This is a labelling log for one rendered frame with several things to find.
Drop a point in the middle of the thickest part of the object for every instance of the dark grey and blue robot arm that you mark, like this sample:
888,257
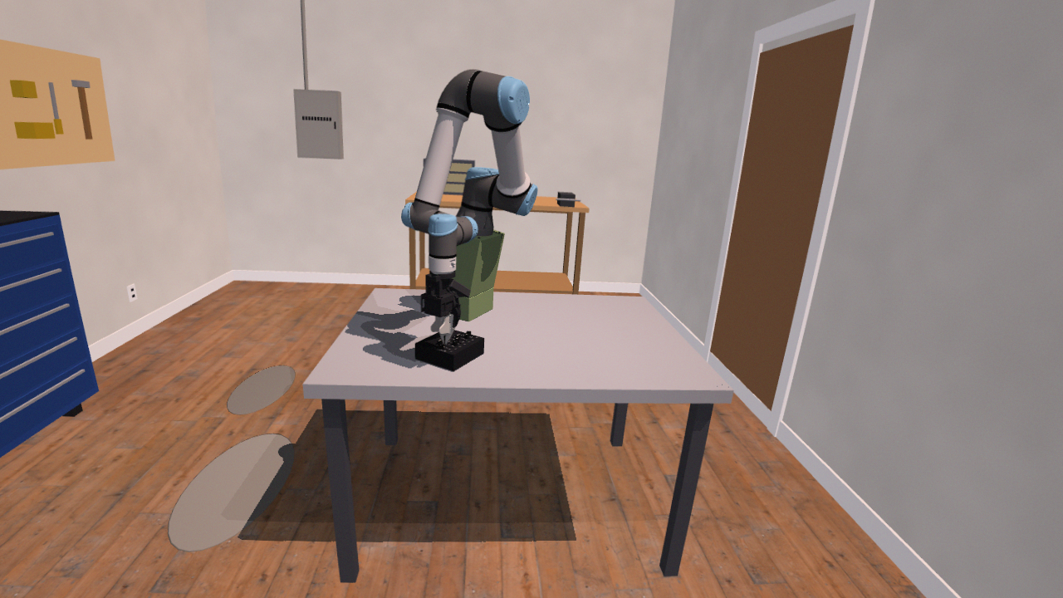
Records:
501,100

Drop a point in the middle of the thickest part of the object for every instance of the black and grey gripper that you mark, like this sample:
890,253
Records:
437,287

